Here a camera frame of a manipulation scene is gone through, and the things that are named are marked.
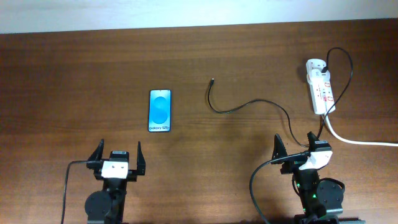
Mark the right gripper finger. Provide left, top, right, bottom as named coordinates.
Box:
left=307, top=131, right=318, bottom=147
left=271, top=134, right=287, bottom=164

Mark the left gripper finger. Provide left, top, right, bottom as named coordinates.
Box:
left=87, top=139, right=104, bottom=162
left=137, top=141, right=146, bottom=175

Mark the black USB charging cable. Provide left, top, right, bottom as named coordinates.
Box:
left=206, top=47, right=354, bottom=148

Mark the blue Galaxy smartphone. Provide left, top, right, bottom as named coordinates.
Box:
left=148, top=89, right=172, bottom=133

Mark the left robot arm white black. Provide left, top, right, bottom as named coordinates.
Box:
left=85, top=140, right=146, bottom=224

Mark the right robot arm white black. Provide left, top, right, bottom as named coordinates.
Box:
left=272, top=132, right=345, bottom=223

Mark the white USB charger adapter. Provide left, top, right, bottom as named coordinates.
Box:
left=307, top=68, right=330, bottom=85

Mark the white power strip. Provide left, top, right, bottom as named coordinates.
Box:
left=306, top=58, right=335, bottom=115

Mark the white power strip cord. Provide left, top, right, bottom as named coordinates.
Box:
left=323, top=113, right=398, bottom=147

